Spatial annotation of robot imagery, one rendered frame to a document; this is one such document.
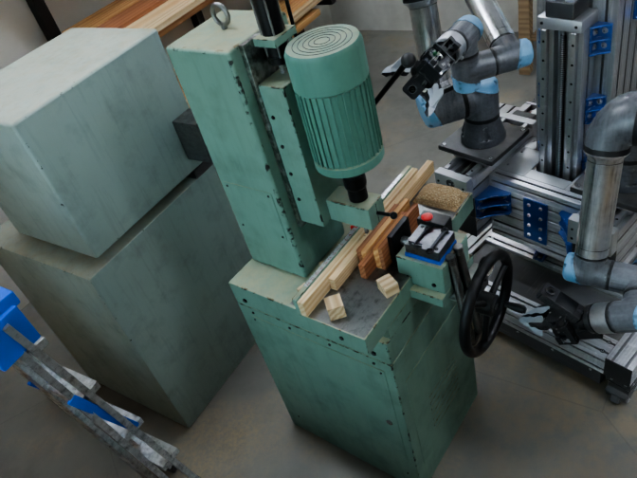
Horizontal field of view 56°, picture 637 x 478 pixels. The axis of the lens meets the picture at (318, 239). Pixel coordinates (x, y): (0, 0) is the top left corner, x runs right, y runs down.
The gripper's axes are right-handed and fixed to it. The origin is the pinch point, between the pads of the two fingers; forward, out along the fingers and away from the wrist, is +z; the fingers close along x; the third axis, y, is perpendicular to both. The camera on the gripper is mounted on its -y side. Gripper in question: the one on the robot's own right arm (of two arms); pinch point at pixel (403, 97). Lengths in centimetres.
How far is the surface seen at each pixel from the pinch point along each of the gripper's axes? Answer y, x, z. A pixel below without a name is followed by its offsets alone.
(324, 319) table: -34, 23, 40
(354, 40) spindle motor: 12.8, -15.0, 11.4
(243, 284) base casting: -68, 1, 33
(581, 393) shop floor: -69, 118, -26
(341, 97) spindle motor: 4.6, -9.2, 17.8
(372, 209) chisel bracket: -21.4, 13.3, 14.3
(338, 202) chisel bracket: -27.2, 5.9, 15.7
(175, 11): -146, -123, -90
